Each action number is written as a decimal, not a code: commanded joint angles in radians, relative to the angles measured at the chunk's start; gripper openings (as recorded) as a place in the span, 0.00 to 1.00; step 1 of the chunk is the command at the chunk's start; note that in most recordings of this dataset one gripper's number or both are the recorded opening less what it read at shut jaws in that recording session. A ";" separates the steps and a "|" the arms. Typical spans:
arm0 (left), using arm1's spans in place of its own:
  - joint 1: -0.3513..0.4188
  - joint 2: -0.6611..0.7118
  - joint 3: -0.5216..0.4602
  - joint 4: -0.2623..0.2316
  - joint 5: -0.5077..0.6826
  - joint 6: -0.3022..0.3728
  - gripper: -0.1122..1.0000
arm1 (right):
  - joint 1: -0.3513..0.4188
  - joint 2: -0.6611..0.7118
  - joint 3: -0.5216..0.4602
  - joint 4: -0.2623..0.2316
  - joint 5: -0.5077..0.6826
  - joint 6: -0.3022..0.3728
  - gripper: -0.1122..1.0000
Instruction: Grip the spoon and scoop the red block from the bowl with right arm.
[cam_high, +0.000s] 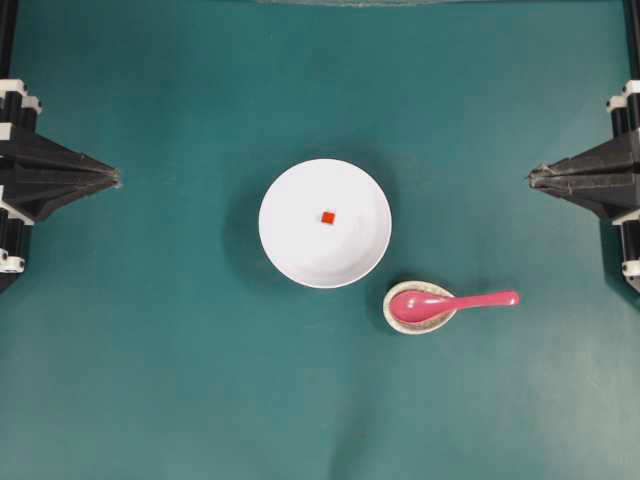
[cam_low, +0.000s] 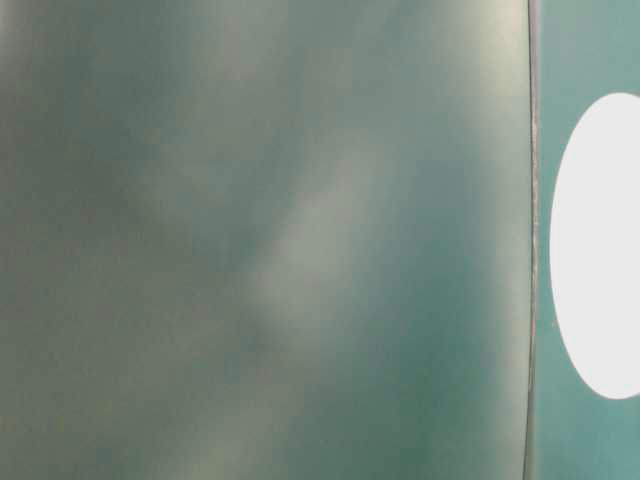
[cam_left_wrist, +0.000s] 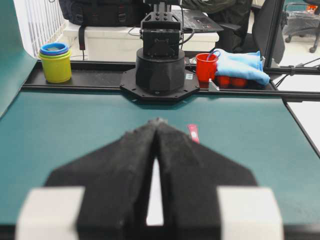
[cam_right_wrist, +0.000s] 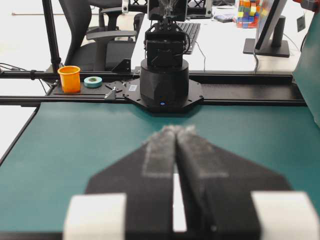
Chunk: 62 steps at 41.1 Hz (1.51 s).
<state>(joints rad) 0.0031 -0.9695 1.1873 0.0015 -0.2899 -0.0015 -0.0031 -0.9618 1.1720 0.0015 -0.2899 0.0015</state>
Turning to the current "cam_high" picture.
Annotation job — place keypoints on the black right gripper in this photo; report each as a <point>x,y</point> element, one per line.
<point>604,193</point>

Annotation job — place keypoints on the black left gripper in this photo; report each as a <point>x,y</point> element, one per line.
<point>27,199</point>

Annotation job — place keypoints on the pink plastic spoon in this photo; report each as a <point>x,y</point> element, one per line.
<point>414,306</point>

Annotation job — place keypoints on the small red block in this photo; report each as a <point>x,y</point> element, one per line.
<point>328,217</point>

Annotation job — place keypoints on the speckled ceramic spoon rest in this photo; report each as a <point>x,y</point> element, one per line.
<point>424,326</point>

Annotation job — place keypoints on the white round bowl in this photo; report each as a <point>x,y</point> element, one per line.
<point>319,255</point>

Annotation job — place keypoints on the black right frame post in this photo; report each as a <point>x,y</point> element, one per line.
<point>632,24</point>

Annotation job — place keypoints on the black frame post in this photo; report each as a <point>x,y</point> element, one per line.
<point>8,21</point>
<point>632,24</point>

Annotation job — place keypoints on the black left frame post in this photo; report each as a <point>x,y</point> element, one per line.
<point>8,21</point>

